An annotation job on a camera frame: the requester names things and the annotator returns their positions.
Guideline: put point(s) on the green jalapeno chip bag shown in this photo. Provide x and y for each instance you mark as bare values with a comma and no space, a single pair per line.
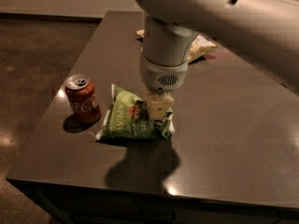
128,118

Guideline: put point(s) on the red coke can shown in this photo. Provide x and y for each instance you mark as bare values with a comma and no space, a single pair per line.
80,92

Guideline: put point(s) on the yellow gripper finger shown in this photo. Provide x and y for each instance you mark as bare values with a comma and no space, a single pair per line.
159,104

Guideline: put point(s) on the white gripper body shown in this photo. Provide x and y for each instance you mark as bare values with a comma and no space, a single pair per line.
163,75

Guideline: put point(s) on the brown white chip bag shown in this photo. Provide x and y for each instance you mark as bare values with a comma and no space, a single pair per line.
199,47

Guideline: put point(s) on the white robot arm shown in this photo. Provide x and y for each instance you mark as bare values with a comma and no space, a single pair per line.
265,33

